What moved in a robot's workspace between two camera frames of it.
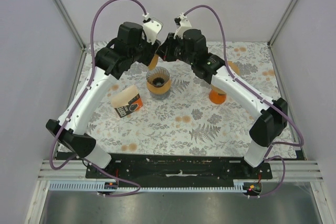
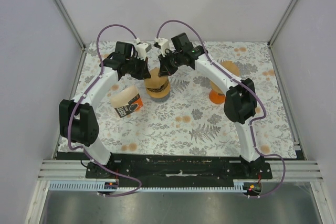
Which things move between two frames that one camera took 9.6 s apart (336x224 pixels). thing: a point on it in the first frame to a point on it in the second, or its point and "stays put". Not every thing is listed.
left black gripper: (151, 49) to (144, 73)
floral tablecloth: (186, 122) stays put
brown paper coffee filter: (153, 64) to (155, 81)
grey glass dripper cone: (157, 77) to (156, 90)
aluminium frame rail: (295, 170) stays put
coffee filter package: (126, 100) stays put
